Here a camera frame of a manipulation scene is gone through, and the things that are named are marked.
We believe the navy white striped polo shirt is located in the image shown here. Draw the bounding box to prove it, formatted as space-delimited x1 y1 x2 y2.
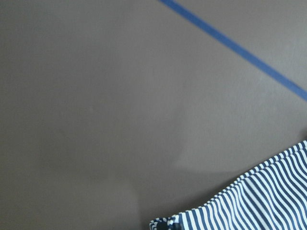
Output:
149 141 307 230

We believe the blue tape strip crosswise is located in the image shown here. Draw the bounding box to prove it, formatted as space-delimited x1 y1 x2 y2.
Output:
160 0 307 100

